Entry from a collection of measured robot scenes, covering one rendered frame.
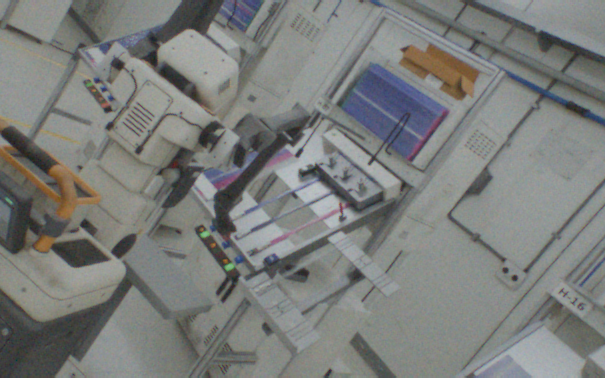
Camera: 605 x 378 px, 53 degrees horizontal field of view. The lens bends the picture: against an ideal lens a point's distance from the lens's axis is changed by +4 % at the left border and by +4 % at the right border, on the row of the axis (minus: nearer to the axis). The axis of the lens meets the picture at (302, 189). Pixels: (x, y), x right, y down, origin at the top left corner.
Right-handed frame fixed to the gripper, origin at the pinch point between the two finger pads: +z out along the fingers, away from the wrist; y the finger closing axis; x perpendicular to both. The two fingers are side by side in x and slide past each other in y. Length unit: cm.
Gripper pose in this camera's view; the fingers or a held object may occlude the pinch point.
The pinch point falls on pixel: (226, 238)
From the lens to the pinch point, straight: 246.2
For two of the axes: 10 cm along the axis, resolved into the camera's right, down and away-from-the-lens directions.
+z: 0.4, 7.4, 6.7
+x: -8.4, 3.9, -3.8
